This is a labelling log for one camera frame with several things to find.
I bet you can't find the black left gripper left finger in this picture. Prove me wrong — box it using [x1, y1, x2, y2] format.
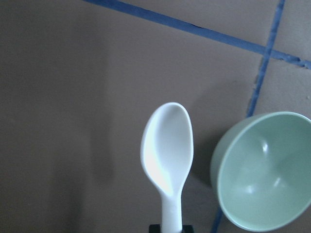
[149, 225, 161, 233]

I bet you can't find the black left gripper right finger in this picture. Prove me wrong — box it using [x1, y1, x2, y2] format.
[182, 225, 194, 233]

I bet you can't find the white plastic spoon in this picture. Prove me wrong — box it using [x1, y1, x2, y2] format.
[140, 102, 194, 233]

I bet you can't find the light green bowl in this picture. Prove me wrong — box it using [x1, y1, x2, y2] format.
[210, 112, 311, 232]

